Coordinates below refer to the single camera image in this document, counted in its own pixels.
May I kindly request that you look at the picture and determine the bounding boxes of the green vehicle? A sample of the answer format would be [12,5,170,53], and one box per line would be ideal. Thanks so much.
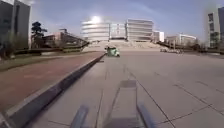
[104,45,121,58]

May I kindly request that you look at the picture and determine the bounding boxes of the wide stone stairs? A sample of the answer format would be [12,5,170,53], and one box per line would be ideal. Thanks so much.
[83,40,164,53]

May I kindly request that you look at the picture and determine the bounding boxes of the white layered building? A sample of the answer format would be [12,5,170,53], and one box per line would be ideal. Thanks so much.
[81,18,155,43]

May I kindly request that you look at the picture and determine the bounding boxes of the low brown building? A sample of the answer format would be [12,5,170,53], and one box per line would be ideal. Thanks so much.
[42,30,90,48]

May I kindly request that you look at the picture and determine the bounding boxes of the grey paved plaza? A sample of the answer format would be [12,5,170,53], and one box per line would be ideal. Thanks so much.
[24,49,224,128]

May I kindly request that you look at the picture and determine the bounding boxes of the robot's own part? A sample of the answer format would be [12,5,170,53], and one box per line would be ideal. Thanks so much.
[137,103,157,128]
[69,105,90,128]

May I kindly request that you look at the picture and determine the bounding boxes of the grey stone kerb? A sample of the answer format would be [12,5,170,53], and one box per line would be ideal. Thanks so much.
[0,53,107,128]

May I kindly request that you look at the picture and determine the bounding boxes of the low white building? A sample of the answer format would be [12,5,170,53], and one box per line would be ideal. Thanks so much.
[165,33,198,47]

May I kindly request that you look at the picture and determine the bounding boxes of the dark tree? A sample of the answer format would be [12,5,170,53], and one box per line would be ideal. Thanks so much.
[30,21,48,49]

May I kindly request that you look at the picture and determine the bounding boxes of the red brick path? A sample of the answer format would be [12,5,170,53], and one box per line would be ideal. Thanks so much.
[0,51,105,114]

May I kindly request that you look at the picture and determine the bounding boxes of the tall grey building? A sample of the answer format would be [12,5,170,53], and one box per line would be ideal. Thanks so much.
[0,0,32,51]

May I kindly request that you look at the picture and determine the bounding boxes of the white building with dark windows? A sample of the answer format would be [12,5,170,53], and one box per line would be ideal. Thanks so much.
[206,6,224,49]

